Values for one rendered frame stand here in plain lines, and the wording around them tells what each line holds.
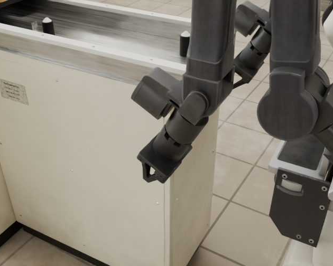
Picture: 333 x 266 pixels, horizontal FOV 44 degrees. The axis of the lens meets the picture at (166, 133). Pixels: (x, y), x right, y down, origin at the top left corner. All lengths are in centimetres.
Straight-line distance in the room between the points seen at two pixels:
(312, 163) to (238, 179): 122
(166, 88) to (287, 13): 22
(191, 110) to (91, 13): 84
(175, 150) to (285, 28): 28
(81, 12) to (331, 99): 101
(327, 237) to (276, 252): 85
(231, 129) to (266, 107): 182
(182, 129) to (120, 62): 38
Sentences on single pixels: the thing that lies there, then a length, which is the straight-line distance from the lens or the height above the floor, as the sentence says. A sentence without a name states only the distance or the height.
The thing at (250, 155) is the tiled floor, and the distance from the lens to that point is 219.
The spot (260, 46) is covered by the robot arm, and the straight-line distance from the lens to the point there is 103.
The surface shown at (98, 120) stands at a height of 70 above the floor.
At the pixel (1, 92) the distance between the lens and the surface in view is 135.
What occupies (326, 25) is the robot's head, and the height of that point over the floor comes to 108.
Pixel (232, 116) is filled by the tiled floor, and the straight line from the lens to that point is 249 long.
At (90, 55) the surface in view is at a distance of 105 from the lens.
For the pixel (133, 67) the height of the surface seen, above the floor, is 88.
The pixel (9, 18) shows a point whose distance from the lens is 144.
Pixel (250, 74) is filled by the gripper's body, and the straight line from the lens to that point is 105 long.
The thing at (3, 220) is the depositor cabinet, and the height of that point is 13.
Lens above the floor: 129
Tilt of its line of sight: 34 degrees down
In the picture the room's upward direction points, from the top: straight up
